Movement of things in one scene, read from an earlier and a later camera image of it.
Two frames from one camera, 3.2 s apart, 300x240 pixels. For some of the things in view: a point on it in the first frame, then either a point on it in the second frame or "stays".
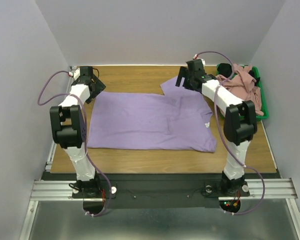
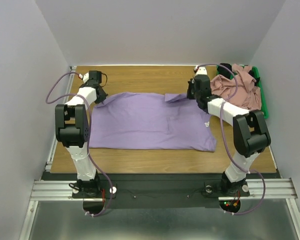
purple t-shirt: (177, 120) stays
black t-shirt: (225, 69) stays
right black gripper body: (184, 78) → (190, 90)
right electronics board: (230, 206) stays
